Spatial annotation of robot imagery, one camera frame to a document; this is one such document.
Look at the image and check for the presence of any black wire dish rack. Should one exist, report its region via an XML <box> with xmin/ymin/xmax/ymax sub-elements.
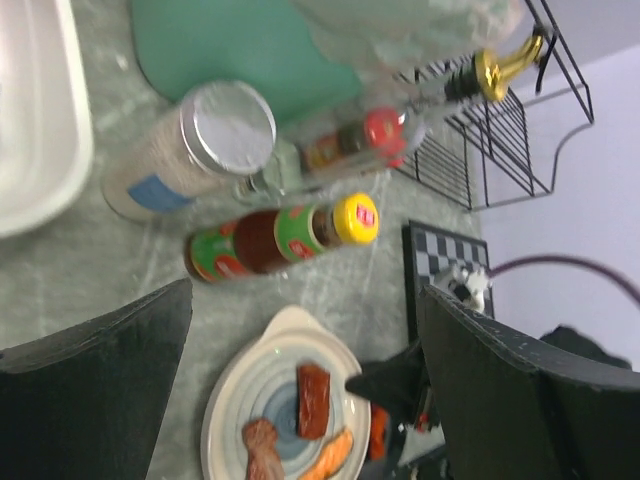
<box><xmin>396</xmin><ymin>1</ymin><xmax>595</xmax><ymax>212</ymax></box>

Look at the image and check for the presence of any brown meat slice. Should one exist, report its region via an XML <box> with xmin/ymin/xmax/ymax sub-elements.
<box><xmin>297</xmin><ymin>363</ymin><xmax>331</xmax><ymax>440</ymax></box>
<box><xmin>242</xmin><ymin>417</ymin><xmax>285</xmax><ymax>480</ymax></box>

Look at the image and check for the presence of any black small plate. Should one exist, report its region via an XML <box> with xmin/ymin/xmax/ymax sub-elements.
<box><xmin>359</xmin><ymin>404</ymin><xmax>454</xmax><ymax>479</ymax></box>

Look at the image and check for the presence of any beige bowl with handles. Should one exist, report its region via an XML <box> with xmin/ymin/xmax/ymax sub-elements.
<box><xmin>200</xmin><ymin>305</ymin><xmax>371</xmax><ymax>479</ymax></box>

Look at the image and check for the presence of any white jar blue label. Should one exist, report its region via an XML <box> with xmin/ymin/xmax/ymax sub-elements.
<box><xmin>102</xmin><ymin>81</ymin><xmax>276</xmax><ymax>221</ymax></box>

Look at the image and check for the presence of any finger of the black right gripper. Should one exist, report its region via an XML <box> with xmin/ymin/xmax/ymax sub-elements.
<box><xmin>345</xmin><ymin>340</ymin><xmax>430</xmax><ymax>425</ymax></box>

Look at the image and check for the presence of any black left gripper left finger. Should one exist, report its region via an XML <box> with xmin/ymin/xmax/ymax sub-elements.
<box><xmin>1</xmin><ymin>279</ymin><xmax>192</xmax><ymax>479</ymax></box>

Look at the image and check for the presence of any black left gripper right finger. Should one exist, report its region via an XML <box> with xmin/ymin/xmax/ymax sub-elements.
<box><xmin>417</xmin><ymin>286</ymin><xmax>639</xmax><ymax>479</ymax></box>

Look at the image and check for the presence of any green bin with pink bag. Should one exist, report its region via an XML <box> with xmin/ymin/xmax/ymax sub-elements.
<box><xmin>130</xmin><ymin>0</ymin><xmax>525</xmax><ymax>122</ymax></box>

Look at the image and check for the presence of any red fried chicken drumstick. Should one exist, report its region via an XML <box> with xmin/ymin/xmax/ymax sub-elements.
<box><xmin>368</xmin><ymin>404</ymin><xmax>389</xmax><ymax>461</ymax></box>

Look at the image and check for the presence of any black white chessboard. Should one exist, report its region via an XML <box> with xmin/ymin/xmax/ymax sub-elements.
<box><xmin>402</xmin><ymin>219</ymin><xmax>490</xmax><ymax>342</ymax></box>

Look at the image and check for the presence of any orange salmon piece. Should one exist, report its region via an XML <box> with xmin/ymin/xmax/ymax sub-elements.
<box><xmin>300</xmin><ymin>427</ymin><xmax>354</xmax><ymax>480</ymax></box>

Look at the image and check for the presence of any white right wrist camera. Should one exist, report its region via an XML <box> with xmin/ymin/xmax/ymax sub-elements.
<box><xmin>433</xmin><ymin>264</ymin><xmax>492</xmax><ymax>314</ymax></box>

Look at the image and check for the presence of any brown sauce bottle yellow cap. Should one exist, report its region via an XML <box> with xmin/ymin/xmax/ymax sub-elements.
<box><xmin>184</xmin><ymin>192</ymin><xmax>380</xmax><ymax>283</ymax></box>

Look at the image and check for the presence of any glass oil bottle gold spout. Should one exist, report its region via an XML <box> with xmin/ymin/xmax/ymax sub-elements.
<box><xmin>235</xmin><ymin>27</ymin><xmax>546</xmax><ymax>202</ymax></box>

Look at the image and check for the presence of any white plastic wash basin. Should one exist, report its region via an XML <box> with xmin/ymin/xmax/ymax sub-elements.
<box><xmin>1</xmin><ymin>1</ymin><xmax>94</xmax><ymax>238</ymax></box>

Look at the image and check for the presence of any red lid sauce jar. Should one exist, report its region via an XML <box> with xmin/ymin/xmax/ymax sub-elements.
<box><xmin>301</xmin><ymin>107</ymin><xmax>407</xmax><ymax>173</ymax></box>

